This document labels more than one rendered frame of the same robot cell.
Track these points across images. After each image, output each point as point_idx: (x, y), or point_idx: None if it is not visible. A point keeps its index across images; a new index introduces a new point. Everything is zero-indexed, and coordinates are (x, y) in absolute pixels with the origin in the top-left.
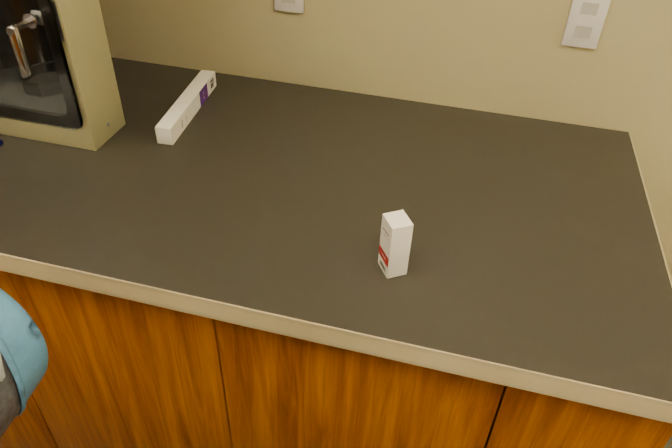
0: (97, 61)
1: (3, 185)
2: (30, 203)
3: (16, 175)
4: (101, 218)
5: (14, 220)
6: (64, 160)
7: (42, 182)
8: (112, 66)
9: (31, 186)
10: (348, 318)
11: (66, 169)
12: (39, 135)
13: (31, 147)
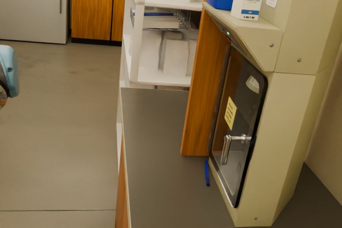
0: (269, 181)
1: (179, 205)
2: (173, 224)
3: (190, 205)
4: None
5: (157, 226)
6: (216, 217)
7: (192, 219)
8: (281, 189)
9: (186, 217)
10: None
11: (210, 223)
12: (224, 195)
13: (215, 198)
